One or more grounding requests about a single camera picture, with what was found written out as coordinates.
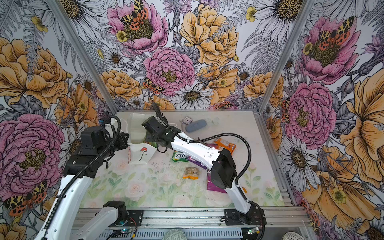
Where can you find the green Foxs candy bag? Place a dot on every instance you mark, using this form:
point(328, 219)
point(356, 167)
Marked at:
point(179, 157)

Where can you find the orange Foxs candy bag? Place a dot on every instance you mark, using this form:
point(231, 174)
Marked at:
point(221, 144)

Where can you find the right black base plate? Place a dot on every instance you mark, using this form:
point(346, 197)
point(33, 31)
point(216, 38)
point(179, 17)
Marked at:
point(254, 217)

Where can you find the purple Foxs berries candy bag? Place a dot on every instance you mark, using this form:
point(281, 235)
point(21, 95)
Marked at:
point(204, 154)

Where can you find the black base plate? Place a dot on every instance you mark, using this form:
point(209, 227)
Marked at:
point(129, 218)
point(254, 217)

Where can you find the green Lays chips bag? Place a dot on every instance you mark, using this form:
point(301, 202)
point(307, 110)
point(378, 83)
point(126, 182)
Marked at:
point(149, 140)

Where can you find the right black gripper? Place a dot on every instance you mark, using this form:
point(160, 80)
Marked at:
point(149, 137)

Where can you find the small tan snack packet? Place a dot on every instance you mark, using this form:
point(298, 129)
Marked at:
point(191, 173)

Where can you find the purple Lotte gummy bag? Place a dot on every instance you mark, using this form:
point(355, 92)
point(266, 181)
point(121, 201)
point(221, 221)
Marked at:
point(211, 186)

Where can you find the aluminium mounting rail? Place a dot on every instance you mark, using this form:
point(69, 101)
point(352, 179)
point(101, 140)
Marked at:
point(206, 223)

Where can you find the white floral paper bag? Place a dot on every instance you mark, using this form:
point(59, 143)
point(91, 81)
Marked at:
point(138, 153)

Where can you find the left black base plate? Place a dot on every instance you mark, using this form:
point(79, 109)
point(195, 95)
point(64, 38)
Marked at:
point(129, 218)

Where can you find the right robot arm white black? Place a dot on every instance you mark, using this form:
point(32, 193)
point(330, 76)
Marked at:
point(220, 162)

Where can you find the small square clock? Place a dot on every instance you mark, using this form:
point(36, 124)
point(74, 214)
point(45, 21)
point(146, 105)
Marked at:
point(187, 121)

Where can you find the blue grey glasses case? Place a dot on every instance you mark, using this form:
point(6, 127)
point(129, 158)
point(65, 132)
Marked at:
point(195, 126)

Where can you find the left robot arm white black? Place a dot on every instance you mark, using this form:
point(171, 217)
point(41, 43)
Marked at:
point(78, 175)

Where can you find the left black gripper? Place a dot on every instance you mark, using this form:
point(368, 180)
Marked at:
point(123, 138)

